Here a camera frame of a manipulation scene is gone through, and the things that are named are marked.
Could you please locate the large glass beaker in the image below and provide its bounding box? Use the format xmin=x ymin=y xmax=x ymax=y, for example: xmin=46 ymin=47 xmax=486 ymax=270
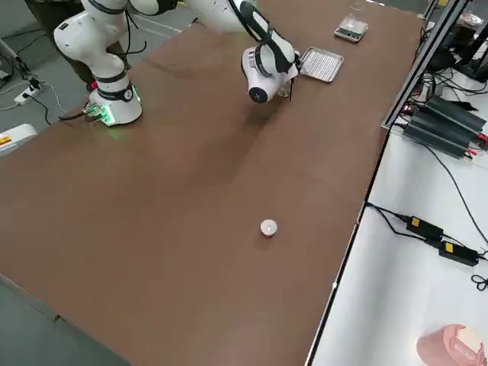
xmin=347 ymin=0 xmax=366 ymax=24

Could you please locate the ribbed metal tray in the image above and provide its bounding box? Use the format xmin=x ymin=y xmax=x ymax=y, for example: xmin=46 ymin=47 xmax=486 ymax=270
xmin=298 ymin=46 xmax=345 ymax=84

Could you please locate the black adapter yellow label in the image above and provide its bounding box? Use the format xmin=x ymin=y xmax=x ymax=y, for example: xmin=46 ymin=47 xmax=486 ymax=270
xmin=438 ymin=239 xmax=480 ymax=267
xmin=405 ymin=215 xmax=445 ymax=239

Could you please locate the silver digital scale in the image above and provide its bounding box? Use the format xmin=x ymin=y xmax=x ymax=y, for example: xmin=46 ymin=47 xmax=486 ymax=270
xmin=334 ymin=17 xmax=370 ymax=44

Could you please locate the black power supply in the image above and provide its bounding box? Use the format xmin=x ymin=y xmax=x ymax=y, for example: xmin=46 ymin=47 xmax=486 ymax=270
xmin=403 ymin=108 xmax=477 ymax=159
xmin=422 ymin=95 xmax=488 ymax=134

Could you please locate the white power strip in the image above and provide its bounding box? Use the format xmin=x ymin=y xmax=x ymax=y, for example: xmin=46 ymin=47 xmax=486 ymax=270
xmin=14 ymin=85 xmax=43 ymax=105

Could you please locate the white control cabinet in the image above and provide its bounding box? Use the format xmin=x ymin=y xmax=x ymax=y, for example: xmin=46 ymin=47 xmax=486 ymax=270
xmin=0 ymin=124 xmax=39 ymax=158

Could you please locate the black monitor on stand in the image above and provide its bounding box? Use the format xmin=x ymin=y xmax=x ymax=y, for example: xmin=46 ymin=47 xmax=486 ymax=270
xmin=434 ymin=0 xmax=488 ymax=83

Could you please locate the pink plastic object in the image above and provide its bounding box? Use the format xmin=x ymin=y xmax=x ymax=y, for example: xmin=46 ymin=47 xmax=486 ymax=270
xmin=416 ymin=323 xmax=488 ymax=366

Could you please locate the aluminium frame post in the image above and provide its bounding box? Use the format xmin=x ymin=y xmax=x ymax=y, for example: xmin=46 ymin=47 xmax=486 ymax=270
xmin=380 ymin=0 xmax=470 ymax=130

